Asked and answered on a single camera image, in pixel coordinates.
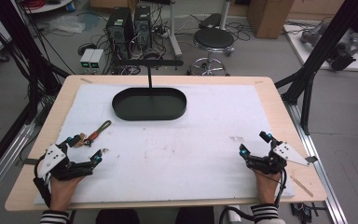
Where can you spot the person's right leg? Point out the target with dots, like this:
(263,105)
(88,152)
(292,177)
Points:
(195,215)

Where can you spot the aluminium rail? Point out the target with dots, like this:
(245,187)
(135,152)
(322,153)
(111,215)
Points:
(320,168)
(3,161)

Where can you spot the black oval tray hanger stand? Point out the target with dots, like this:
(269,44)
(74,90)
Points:
(149,107)

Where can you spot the person's left hand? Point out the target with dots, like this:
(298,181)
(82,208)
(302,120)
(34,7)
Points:
(62,190)

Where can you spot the brown cardboard box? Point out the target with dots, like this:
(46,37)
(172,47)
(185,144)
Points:
(268,17)

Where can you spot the clear plastic bag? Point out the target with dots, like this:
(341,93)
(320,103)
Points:
(66,24)

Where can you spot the white power supply unit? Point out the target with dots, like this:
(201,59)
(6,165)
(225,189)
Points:
(87,59)
(96,59)

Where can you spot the thin wooden stick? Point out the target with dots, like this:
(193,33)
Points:
(301,186)

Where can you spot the person's right hand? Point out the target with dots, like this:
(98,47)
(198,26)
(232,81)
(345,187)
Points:
(265,186)

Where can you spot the black metal frame post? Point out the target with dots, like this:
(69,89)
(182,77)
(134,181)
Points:
(317,53)
(18,40)

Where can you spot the black computer tower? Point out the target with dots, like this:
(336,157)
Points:
(118,31)
(143,26)

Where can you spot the white foam mat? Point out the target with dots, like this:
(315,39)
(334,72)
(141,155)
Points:
(183,152)

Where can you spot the small black electronics parts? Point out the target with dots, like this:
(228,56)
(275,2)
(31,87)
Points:
(303,211)

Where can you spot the grey machine parts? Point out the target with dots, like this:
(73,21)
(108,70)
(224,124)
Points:
(338,49)

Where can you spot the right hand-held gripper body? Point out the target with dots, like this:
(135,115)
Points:
(275,160)

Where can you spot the person's leg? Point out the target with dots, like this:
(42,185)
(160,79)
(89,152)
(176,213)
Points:
(117,216)
(195,215)

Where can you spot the white table leg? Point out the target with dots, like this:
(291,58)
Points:
(174,31)

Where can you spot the black round stool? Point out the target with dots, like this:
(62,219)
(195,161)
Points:
(213,40)

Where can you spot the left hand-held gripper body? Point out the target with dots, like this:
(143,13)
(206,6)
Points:
(52,158)

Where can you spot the wooden table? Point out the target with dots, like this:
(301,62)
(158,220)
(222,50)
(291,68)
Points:
(276,118)

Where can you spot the person's left leg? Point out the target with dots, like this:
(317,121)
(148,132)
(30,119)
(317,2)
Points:
(117,216)

